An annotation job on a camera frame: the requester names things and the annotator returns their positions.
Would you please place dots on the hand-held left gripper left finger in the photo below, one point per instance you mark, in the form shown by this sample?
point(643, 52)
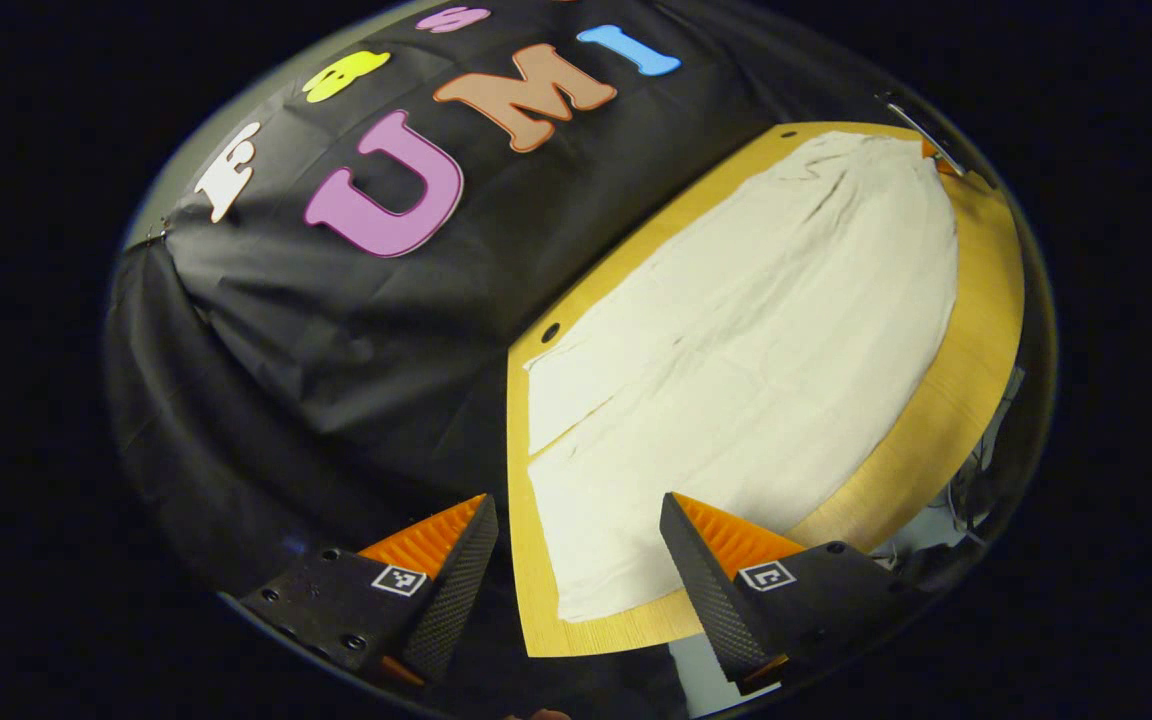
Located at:
point(456, 600)

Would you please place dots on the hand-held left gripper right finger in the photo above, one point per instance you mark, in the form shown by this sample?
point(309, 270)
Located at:
point(706, 600)

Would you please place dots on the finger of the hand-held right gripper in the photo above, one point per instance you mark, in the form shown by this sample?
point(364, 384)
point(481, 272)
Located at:
point(921, 135)

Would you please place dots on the white jeans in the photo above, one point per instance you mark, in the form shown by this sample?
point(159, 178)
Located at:
point(736, 380)

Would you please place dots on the black backdrop cloth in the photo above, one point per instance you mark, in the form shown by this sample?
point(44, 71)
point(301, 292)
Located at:
point(356, 340)

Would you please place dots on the small black cloth clip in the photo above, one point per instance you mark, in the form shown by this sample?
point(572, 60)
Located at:
point(158, 236)

